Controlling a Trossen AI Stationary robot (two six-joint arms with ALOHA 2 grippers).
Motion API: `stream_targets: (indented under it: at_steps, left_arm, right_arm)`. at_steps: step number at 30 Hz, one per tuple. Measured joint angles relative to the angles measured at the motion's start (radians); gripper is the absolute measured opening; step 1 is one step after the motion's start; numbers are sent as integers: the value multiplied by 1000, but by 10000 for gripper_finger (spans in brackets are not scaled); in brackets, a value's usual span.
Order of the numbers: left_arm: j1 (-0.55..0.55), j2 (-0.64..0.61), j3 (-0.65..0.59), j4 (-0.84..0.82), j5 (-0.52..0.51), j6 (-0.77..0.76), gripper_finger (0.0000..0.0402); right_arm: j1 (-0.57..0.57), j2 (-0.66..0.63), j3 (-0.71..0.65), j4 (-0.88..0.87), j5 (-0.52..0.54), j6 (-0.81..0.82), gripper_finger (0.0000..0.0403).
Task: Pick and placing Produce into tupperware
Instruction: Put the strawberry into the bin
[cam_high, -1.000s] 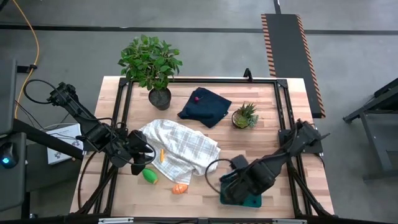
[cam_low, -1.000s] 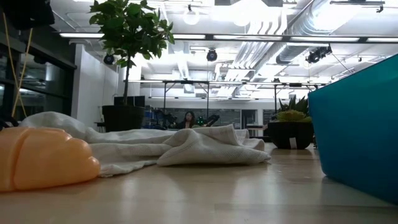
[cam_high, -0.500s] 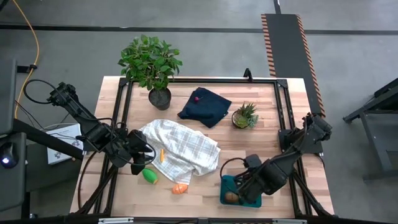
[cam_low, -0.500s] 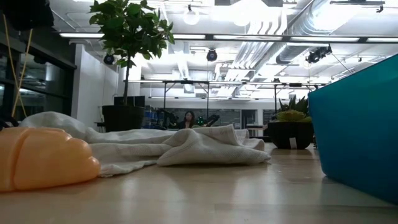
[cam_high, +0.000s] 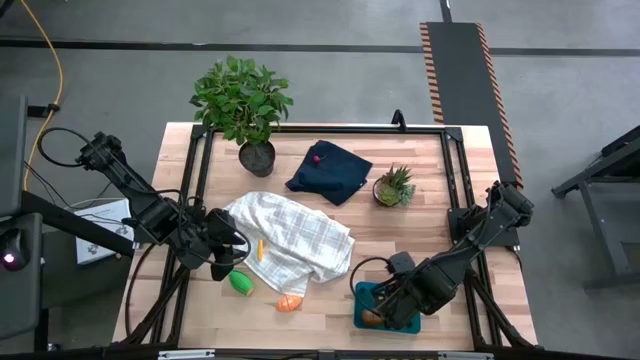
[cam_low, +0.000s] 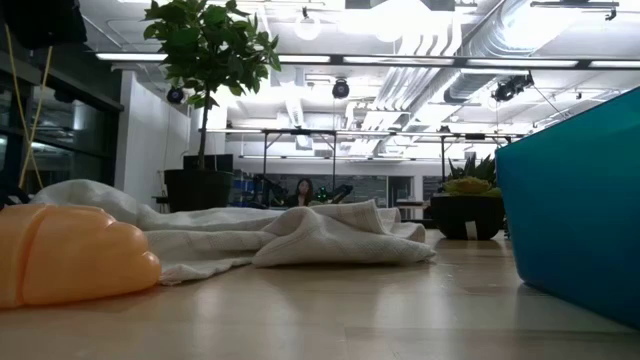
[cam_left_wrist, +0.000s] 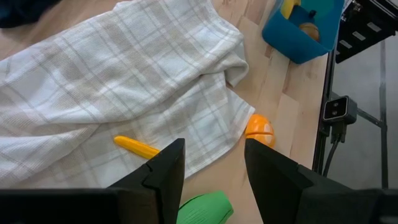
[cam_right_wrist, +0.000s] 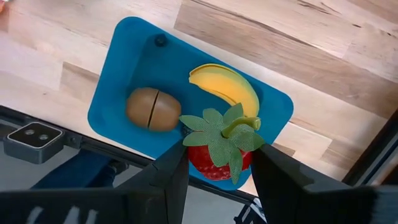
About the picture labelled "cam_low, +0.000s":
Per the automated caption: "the black ceiling-mounted box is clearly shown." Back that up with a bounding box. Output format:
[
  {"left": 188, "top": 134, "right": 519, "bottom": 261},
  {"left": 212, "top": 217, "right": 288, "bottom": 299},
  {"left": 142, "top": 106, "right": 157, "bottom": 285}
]
[{"left": 0, "top": 0, "right": 89, "bottom": 51}]

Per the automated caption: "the succulent in black pot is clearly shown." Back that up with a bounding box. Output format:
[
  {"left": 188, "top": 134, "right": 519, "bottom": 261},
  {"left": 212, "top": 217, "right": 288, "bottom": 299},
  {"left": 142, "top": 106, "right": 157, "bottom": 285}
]
[{"left": 430, "top": 154, "right": 506, "bottom": 241}]

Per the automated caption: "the white plaid towel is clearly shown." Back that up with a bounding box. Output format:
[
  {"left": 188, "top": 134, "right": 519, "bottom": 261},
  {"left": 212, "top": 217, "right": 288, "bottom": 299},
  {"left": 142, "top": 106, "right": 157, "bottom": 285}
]
[{"left": 29, "top": 178, "right": 436, "bottom": 286}]

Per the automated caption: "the yellow cable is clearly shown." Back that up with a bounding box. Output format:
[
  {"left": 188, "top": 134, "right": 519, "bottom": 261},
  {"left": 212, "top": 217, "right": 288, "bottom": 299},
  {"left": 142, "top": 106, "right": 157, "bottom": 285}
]
[{"left": 4, "top": 24, "right": 54, "bottom": 191}]

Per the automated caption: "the background black station frame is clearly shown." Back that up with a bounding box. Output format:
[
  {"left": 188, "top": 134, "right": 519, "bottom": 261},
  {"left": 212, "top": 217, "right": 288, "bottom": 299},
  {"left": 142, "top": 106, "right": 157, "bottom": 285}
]
[{"left": 199, "top": 127, "right": 526, "bottom": 194}]

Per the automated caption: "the person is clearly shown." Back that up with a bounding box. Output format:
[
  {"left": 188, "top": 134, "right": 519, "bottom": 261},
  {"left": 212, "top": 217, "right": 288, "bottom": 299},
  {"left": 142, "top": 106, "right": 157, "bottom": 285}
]
[{"left": 287, "top": 178, "right": 315, "bottom": 209}]

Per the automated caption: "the teal tupperware container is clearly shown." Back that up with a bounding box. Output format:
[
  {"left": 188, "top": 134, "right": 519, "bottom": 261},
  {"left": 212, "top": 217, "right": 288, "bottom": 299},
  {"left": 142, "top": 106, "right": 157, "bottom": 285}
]
[{"left": 494, "top": 85, "right": 640, "bottom": 331}]

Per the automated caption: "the leafy green potted plant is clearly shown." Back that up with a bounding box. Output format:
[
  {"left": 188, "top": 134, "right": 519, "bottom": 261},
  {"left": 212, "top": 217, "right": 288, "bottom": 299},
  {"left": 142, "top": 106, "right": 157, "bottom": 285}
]
[{"left": 142, "top": 0, "right": 282, "bottom": 214}]

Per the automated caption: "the orange toy croissant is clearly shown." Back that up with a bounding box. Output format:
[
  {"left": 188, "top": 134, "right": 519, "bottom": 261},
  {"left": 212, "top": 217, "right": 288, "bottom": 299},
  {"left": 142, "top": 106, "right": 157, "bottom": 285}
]
[{"left": 0, "top": 203, "right": 162, "bottom": 309}]

